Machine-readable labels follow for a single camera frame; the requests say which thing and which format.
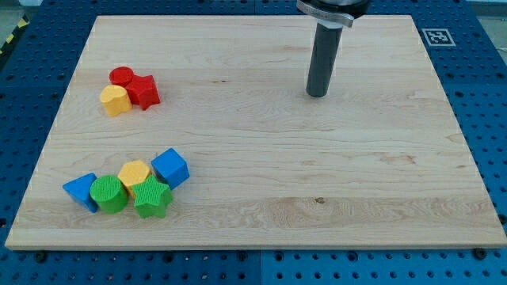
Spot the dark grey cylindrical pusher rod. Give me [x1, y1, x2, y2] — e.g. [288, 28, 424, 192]
[306, 23, 342, 97]

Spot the yellow hexagon block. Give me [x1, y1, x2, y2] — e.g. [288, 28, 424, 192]
[117, 160, 151, 199]

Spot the green cylinder block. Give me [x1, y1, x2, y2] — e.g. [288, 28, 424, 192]
[90, 175, 128, 214]

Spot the white fiducial marker tag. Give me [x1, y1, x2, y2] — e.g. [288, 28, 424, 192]
[422, 28, 456, 47]

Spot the blue triangle block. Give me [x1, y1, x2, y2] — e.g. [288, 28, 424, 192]
[63, 173, 98, 213]

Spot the green star block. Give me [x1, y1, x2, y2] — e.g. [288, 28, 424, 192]
[132, 175, 173, 219]

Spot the red cylinder block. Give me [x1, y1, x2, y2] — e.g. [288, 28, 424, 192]
[109, 66, 134, 87]

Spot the blue cube block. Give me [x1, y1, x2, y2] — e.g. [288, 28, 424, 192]
[151, 148, 189, 190]

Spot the light wooden board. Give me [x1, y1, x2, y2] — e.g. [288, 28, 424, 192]
[6, 15, 506, 251]

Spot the red star block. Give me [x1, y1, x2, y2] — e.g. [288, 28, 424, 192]
[126, 74, 160, 110]

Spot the yellow heart block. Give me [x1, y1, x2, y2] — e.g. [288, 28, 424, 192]
[100, 85, 132, 117]

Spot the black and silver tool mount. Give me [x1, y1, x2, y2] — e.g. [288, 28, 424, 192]
[296, 0, 371, 29]

